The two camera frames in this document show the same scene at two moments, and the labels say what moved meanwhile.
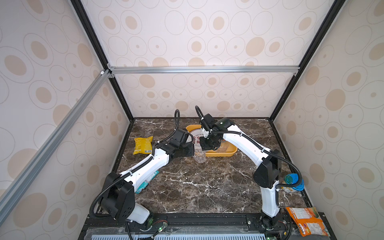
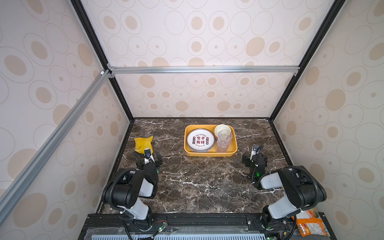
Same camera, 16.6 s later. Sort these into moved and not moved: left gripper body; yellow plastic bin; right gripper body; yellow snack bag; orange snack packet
Moved: right gripper body; left gripper body
Not moved: yellow snack bag; yellow plastic bin; orange snack packet
